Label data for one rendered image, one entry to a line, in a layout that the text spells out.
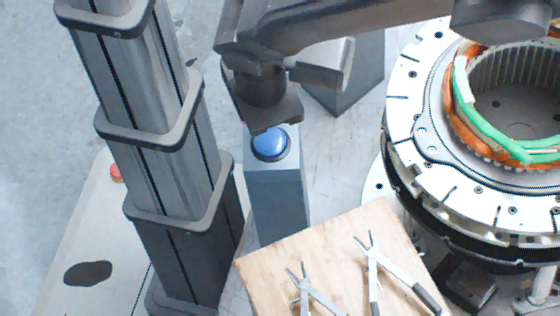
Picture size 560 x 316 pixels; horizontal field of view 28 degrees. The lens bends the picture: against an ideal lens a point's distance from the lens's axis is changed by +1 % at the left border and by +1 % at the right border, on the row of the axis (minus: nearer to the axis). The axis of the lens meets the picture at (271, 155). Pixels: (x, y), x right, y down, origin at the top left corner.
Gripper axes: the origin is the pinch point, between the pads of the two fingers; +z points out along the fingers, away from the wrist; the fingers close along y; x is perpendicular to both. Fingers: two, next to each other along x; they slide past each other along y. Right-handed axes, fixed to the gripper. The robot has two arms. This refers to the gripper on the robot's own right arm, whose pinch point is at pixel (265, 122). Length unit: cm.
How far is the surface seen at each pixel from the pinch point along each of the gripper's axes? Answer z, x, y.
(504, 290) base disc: 26.6, -24.1, -22.2
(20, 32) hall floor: 116, 30, 105
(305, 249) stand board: 1.1, 1.5, -16.2
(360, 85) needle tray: 27.0, -19.2, 14.1
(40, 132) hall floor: 114, 33, 75
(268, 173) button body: 5.9, 1.3, -3.6
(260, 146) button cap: 4.1, 1.1, -0.7
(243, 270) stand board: 1.3, 8.8, -15.8
